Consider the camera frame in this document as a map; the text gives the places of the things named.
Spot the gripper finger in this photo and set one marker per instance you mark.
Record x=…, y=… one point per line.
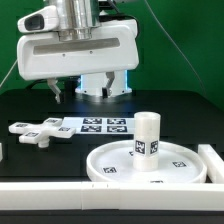
x=52, y=84
x=106, y=92

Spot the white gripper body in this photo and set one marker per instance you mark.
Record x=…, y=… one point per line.
x=111, y=48

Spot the white cross-shaped table base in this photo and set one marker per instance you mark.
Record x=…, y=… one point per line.
x=40, y=134

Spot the white round table top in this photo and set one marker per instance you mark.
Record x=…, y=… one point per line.
x=120, y=162

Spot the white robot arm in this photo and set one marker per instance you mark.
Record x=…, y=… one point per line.
x=70, y=38

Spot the white marker sheet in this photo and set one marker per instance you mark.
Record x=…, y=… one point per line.
x=99, y=125

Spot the white left fence bar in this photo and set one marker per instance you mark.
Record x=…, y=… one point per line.
x=1, y=152

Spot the white fence bar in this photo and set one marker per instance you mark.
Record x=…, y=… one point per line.
x=94, y=195
x=215, y=164
x=1, y=152

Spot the white front fence bar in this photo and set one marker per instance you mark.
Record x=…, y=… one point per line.
x=94, y=195

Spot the white right fence bar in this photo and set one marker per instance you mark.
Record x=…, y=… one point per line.
x=215, y=164

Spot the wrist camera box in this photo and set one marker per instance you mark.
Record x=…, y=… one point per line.
x=44, y=20

